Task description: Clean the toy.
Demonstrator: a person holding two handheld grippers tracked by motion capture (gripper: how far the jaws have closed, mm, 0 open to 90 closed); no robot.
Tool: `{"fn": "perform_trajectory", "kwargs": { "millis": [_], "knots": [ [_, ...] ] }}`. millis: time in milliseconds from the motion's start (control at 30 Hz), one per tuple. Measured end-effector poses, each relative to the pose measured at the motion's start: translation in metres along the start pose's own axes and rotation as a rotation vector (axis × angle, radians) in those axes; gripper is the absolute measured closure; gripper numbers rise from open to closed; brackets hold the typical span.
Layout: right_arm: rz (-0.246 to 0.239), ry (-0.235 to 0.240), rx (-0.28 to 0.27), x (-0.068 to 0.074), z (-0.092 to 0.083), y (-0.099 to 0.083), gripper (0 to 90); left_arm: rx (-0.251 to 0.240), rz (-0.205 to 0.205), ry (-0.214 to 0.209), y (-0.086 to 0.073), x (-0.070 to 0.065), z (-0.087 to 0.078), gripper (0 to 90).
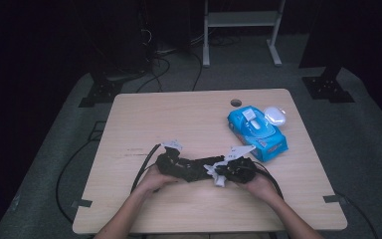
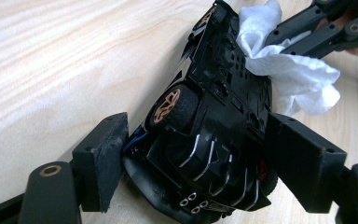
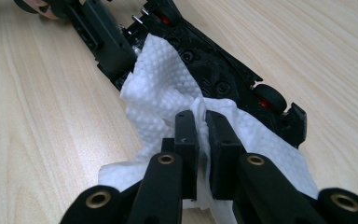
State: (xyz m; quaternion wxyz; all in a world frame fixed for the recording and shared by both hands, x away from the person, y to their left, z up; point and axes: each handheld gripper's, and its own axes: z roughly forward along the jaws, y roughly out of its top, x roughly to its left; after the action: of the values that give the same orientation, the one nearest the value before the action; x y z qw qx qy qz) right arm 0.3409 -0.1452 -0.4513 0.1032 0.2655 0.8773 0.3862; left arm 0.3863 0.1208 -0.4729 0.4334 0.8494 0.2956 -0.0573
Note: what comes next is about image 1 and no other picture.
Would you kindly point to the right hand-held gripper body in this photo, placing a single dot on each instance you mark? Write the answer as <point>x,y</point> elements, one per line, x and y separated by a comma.
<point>240,169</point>

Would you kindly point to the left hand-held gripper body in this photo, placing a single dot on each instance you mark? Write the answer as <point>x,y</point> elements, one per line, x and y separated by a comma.
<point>167,164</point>

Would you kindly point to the white wet wipe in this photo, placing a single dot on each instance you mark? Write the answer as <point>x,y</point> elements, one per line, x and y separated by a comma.
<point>217,181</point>

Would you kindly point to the blue wet wipes pack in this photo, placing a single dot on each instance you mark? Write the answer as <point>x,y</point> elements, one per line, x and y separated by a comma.
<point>262,139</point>

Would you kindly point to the person's left hand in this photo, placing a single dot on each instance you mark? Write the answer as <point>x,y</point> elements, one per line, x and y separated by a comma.
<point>155,182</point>

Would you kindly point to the person's right hand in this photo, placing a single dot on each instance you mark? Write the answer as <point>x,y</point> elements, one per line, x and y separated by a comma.
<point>260,189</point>

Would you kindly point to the white plastic lid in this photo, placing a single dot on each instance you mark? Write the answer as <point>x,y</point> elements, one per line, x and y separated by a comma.
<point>274,115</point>

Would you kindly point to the grey tape strip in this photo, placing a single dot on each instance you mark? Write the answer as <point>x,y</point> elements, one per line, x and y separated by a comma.
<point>82,203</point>
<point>335,199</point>

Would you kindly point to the black stand base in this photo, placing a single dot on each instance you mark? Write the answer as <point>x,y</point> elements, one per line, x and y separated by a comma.
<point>328,88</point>
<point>101,93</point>

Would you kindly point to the white metal stand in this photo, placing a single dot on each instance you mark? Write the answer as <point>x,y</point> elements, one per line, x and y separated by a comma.
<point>242,18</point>

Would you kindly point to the black metal frame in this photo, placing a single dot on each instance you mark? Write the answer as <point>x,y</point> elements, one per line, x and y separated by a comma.
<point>96,131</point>

